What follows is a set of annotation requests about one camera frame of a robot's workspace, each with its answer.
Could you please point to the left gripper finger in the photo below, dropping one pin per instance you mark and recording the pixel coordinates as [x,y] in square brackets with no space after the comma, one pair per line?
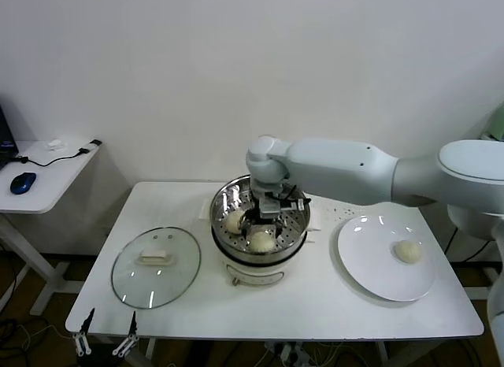
[87,321]
[132,325]

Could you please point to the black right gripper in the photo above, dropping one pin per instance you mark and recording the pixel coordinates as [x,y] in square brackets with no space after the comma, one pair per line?
[269,207]

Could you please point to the white steamed baozi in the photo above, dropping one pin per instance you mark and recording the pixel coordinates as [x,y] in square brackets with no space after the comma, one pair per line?
[260,243]
[234,223]
[407,252]

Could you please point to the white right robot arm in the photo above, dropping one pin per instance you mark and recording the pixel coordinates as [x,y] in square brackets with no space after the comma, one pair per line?
[334,166]

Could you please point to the stainless steel steamer basket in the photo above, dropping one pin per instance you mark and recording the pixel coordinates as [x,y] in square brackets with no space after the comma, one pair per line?
[220,201]

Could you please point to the white round plate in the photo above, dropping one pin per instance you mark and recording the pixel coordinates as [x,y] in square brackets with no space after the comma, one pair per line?
[366,256]

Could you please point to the white power strip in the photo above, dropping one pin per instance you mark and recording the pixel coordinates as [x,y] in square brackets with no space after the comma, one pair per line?
[286,349]

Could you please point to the white side table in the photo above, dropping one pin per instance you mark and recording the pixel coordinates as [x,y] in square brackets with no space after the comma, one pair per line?
[59,174]

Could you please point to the blue computer mouse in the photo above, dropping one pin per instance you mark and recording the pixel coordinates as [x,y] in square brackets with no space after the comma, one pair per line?
[23,183]

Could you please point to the small white object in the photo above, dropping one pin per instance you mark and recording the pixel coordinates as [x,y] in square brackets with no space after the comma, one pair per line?
[56,145]

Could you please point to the black laptop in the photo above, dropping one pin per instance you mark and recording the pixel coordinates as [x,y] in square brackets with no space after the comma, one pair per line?
[6,146]

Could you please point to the pale green appliance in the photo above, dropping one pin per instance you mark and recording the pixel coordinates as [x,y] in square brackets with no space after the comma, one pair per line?
[497,123]

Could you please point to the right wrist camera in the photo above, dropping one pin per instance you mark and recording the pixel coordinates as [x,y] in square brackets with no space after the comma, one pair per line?
[299,204]

